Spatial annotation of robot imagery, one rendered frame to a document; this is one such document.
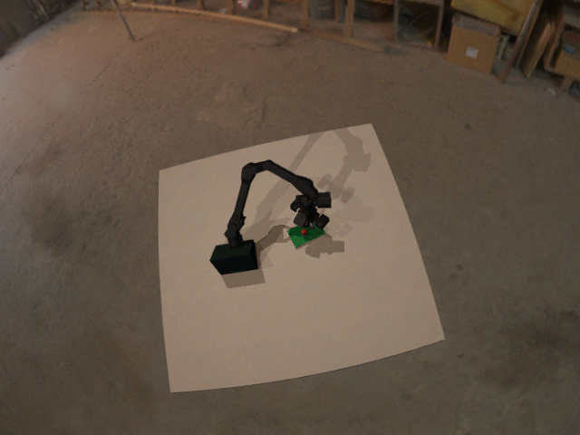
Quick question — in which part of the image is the green circuit board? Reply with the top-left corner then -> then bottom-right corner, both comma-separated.
287,222 -> 326,248

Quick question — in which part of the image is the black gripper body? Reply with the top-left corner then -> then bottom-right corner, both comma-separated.
290,201 -> 330,229

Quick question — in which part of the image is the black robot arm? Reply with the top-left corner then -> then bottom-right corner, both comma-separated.
224,159 -> 332,249

